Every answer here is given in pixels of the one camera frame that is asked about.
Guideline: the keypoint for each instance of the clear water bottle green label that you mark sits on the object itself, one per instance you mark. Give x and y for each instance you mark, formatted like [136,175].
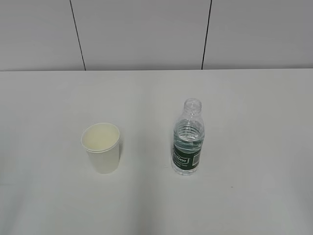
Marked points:
[188,137]

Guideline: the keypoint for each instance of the white paper cup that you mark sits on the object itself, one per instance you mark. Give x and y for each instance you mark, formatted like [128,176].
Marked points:
[102,144]

